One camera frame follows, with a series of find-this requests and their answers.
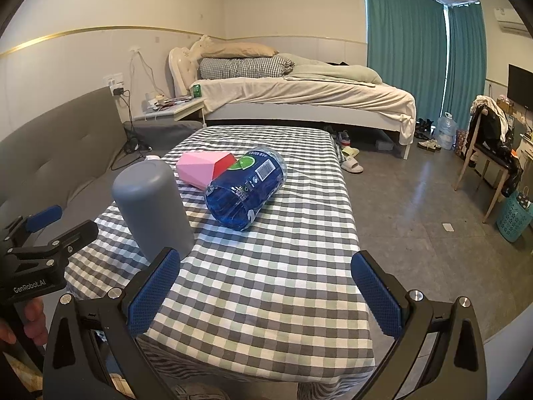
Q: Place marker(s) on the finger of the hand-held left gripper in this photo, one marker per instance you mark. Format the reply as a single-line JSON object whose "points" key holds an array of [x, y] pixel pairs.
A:
{"points": [[73, 236], [41, 217]]}

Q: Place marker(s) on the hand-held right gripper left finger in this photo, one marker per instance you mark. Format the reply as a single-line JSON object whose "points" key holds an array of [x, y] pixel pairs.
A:
{"points": [[154, 293]]}

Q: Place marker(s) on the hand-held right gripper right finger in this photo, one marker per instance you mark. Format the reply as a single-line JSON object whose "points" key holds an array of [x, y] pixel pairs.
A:
{"points": [[377, 296]]}

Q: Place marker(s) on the grey cup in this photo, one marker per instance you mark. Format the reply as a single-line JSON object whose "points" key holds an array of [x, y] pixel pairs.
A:
{"points": [[150, 208]]}

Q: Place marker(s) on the person's left hand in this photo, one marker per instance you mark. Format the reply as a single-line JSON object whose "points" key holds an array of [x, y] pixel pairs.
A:
{"points": [[35, 323]]}

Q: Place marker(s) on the grey sofa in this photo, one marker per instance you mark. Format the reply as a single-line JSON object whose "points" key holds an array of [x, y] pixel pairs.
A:
{"points": [[54, 150]]}

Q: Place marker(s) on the checked tablecloth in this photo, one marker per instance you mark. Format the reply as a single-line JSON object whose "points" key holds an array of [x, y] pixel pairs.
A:
{"points": [[258, 291]]}

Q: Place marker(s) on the pink and red paper box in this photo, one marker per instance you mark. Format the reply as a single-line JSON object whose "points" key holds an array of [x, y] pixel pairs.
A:
{"points": [[193, 171]]}

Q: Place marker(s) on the white slipper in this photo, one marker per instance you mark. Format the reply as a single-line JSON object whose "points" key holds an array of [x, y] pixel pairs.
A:
{"points": [[353, 166]]}

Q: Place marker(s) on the blue plastic bottle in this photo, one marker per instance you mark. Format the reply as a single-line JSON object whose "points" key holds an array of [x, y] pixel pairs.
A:
{"points": [[247, 193]]}

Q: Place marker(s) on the pale green slipper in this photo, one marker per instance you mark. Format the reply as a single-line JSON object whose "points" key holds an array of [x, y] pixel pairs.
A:
{"points": [[350, 151]]}

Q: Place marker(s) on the teal laundry basket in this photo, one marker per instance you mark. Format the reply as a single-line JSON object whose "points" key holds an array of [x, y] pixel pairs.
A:
{"points": [[512, 221]]}

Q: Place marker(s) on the white sneakers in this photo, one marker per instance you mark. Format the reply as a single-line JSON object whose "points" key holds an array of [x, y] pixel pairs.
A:
{"points": [[429, 146]]}

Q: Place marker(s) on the white nightstand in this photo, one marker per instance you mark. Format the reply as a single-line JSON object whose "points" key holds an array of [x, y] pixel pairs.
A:
{"points": [[183, 110]]}

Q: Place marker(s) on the wooden chair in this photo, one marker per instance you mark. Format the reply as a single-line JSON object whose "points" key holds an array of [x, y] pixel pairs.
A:
{"points": [[472, 150]]}

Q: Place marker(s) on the black boots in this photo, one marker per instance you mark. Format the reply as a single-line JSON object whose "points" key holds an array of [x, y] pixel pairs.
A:
{"points": [[424, 127]]}

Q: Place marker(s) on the clear water jug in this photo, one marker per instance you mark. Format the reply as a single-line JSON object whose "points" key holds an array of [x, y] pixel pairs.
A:
{"points": [[447, 133]]}

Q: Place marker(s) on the green can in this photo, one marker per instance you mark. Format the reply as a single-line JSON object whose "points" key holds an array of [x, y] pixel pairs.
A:
{"points": [[195, 91]]}

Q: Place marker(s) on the white bed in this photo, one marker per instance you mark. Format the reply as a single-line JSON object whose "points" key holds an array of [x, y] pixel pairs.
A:
{"points": [[316, 112]]}

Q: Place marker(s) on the clothes pile on chair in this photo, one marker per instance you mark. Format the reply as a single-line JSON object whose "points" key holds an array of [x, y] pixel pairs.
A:
{"points": [[497, 125]]}

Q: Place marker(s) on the beige bed sheet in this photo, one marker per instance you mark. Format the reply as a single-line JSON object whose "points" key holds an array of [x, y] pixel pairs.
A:
{"points": [[300, 93]]}

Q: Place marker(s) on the pale green blanket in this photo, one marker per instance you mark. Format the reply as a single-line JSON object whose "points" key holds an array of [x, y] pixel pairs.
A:
{"points": [[337, 73]]}

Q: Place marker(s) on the checked duvet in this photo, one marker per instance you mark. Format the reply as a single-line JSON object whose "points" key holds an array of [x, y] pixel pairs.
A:
{"points": [[245, 67]]}

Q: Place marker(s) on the tan pillow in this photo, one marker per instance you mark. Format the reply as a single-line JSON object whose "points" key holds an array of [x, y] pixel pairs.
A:
{"points": [[237, 50]]}

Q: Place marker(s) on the narrow teal curtain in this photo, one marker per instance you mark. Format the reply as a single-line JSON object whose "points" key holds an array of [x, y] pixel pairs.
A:
{"points": [[464, 62]]}

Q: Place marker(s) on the black television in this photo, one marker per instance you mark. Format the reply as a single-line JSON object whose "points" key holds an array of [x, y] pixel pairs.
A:
{"points": [[520, 87]]}

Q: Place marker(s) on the wide teal curtain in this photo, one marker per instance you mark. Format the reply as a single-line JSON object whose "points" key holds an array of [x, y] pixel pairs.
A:
{"points": [[402, 33]]}

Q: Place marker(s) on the white air conditioner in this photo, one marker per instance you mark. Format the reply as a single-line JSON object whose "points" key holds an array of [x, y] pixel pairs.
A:
{"points": [[510, 18]]}

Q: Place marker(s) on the black wall charger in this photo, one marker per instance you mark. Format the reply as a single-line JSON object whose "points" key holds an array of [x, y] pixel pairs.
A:
{"points": [[118, 91]]}

